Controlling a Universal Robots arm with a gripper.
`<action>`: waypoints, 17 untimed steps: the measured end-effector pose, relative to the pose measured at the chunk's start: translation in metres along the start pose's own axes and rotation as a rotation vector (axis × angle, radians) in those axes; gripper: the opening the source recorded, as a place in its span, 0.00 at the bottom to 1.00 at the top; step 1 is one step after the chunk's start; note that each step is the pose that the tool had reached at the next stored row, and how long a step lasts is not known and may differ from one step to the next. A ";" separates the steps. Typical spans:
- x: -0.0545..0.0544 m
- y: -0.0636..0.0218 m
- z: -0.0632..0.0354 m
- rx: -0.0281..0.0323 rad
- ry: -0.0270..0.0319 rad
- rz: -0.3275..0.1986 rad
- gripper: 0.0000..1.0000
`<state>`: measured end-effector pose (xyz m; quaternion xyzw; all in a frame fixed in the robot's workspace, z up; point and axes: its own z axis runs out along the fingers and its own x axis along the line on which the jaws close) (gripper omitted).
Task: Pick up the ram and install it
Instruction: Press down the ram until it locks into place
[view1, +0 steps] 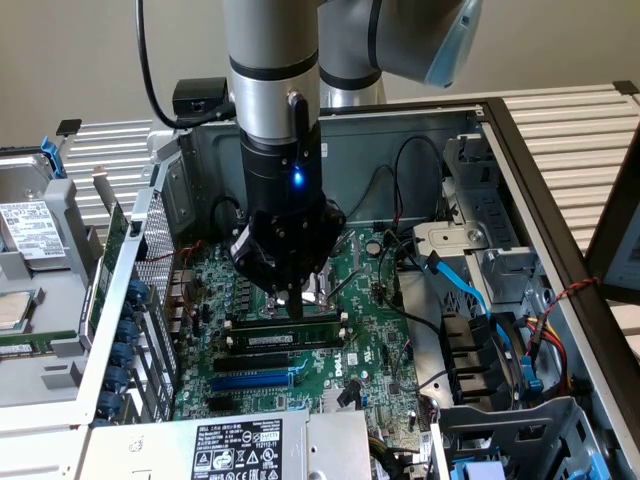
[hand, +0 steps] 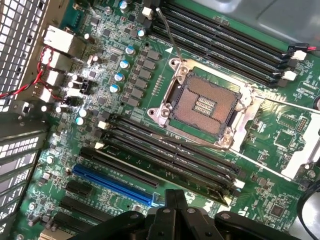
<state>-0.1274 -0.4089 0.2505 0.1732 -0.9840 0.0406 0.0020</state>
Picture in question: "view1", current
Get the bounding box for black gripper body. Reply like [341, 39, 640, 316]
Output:
[238, 121, 348, 302]

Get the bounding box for black RAM slot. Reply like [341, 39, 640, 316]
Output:
[223, 310, 350, 335]

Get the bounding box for RAM stick with white label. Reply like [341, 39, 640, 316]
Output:
[225, 330, 348, 352]

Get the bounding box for green RAM stick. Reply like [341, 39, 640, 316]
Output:
[0, 339, 54, 359]

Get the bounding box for CPU socket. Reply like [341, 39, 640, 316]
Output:
[257, 259, 344, 321]

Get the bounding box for metal locking lever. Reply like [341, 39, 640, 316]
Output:
[322, 269, 369, 304]

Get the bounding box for black expansion slot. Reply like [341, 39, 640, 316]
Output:
[213, 351, 292, 375]

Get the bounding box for green Dell motherboard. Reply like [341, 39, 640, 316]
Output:
[172, 227, 426, 426]

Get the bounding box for blue expansion slot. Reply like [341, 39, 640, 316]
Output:
[208, 370, 295, 395]

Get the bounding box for silver chipset heatsink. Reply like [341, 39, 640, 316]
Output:
[321, 385, 362, 412]

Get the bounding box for black box with port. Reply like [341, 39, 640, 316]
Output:
[171, 77, 232, 127]

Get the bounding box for silver power supply unit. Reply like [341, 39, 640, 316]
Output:
[87, 407, 374, 480]

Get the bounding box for black fan shroud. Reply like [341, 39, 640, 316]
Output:
[438, 308, 529, 407]

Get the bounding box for grey metal disk bay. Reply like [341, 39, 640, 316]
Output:
[412, 133, 544, 261]

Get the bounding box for green graphics card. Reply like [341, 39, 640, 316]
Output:
[85, 199, 129, 349]

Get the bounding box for open PC case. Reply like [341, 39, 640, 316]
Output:
[0, 97, 640, 480]

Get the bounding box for grey parts rack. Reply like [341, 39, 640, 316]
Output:
[0, 177, 104, 409]

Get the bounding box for hard disk with white label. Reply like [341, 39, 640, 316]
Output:
[0, 199, 72, 274]

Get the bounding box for hard disk in blue caddy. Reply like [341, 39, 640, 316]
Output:
[0, 137, 69, 206]

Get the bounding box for grey front drive cage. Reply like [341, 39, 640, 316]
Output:
[430, 395, 609, 480]

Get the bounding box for silver CPU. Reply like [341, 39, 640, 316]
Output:
[0, 288, 39, 335]

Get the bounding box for dark framed panel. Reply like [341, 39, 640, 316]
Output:
[583, 197, 640, 304]

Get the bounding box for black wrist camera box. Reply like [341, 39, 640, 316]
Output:
[229, 219, 277, 282]

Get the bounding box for thin black looped wire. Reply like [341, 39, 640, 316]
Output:
[362, 135, 445, 236]

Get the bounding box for black wire across motherboard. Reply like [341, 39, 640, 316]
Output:
[377, 234, 444, 399]

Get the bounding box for blue SATA wire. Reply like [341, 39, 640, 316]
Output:
[423, 251, 504, 334]

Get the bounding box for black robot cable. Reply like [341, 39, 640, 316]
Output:
[133, 0, 236, 132]

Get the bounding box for red yellow power wires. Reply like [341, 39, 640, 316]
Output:
[522, 313, 579, 397]

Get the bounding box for red black twisted wire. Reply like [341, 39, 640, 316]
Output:
[538, 276, 603, 324]

